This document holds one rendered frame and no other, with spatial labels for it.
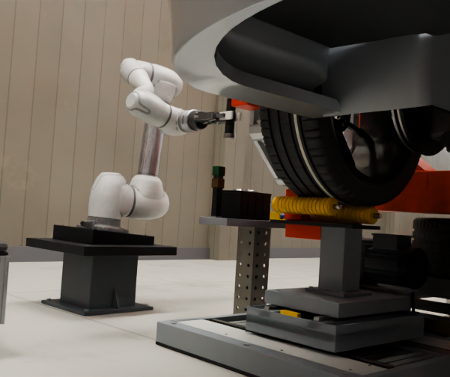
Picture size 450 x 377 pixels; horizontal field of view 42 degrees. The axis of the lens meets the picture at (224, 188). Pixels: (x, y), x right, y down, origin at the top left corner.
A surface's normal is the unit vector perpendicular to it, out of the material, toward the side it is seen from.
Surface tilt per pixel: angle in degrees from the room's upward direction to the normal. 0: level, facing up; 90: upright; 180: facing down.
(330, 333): 90
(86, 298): 90
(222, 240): 90
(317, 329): 90
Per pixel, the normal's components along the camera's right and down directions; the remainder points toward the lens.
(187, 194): 0.71, 0.01
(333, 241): -0.74, -0.07
